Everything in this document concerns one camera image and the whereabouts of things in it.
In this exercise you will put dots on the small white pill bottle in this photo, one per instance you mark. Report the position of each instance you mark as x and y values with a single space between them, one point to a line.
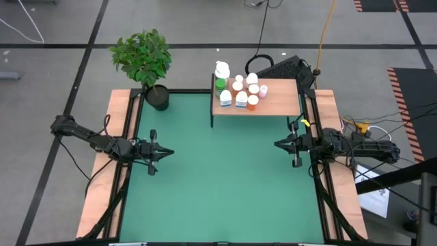
239 78

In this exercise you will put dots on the green table mat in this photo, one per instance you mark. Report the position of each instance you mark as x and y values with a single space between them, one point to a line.
222 188

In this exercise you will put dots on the black floor mat striped edge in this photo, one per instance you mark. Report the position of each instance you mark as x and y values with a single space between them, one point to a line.
420 102
375 4
420 4

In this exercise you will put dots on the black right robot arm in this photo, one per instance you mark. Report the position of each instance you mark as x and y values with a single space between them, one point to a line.
368 150

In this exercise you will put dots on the black metal beam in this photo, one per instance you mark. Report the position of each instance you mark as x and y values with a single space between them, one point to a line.
392 177

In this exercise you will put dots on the large white-capped supplement bottle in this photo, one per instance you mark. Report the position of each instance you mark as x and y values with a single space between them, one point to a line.
222 71

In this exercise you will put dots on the grey metal cabinet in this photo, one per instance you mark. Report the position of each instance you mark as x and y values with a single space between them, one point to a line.
426 212

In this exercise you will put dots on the black perforated computer case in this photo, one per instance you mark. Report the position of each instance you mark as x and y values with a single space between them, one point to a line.
286 68

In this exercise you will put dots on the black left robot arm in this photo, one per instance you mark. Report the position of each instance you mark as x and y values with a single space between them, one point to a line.
85 135

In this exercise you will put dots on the white paper sheet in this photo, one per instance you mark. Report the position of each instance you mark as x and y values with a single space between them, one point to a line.
375 201

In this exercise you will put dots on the grey flat floor object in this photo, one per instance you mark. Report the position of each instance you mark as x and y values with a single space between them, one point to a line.
8 75

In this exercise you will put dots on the yellow power splitter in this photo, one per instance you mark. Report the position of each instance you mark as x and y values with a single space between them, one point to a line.
362 127

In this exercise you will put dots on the wooden shelf black legs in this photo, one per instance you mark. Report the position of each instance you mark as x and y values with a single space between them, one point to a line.
280 100

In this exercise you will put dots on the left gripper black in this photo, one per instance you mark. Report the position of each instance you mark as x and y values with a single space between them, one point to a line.
146 152

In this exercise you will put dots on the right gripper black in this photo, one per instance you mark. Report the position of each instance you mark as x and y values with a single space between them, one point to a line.
304 145

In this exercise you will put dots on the green potted plant black pot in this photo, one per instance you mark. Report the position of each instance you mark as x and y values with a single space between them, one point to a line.
143 58

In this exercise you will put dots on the black aluminium table frame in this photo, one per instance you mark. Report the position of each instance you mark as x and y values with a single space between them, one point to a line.
184 91

